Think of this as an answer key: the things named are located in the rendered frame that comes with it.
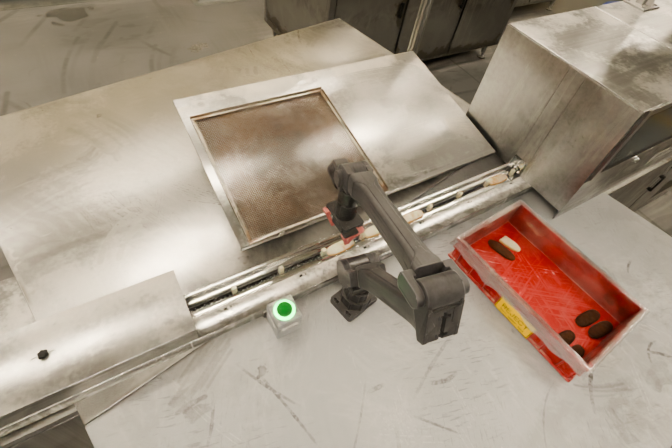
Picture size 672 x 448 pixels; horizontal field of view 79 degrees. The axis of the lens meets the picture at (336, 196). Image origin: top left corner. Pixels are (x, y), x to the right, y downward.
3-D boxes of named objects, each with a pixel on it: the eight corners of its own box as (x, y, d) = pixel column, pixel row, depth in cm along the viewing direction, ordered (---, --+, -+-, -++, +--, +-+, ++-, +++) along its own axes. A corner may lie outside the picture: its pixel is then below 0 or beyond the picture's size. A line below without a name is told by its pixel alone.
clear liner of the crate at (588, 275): (569, 389, 109) (591, 377, 101) (442, 253, 132) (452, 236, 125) (631, 325, 124) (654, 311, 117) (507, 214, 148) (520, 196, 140)
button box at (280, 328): (275, 346, 110) (276, 329, 101) (262, 321, 114) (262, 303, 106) (302, 332, 113) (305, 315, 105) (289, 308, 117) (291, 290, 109)
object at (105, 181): (156, 478, 151) (83, 425, 90) (43, 261, 200) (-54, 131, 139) (449, 238, 243) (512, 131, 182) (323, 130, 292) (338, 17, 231)
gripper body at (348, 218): (344, 200, 118) (348, 183, 112) (363, 226, 113) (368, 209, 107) (324, 208, 115) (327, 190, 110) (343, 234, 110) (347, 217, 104)
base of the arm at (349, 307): (349, 323, 113) (378, 298, 119) (353, 310, 107) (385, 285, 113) (328, 300, 117) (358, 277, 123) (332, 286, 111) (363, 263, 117)
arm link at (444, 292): (427, 362, 71) (475, 345, 74) (419, 287, 68) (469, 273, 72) (338, 283, 112) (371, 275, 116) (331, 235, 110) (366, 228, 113)
